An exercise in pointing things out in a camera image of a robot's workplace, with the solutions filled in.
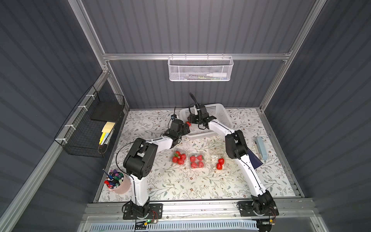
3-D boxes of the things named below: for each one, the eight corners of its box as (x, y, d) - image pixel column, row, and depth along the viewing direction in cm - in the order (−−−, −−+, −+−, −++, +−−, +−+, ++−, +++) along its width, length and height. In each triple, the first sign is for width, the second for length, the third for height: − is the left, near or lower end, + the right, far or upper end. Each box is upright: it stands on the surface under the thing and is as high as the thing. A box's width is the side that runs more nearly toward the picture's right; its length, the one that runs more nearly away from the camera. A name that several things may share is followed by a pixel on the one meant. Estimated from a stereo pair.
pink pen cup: (109, 195, 81) (96, 188, 69) (114, 178, 87) (103, 169, 75) (128, 195, 81) (118, 188, 69) (132, 178, 87) (124, 169, 75)
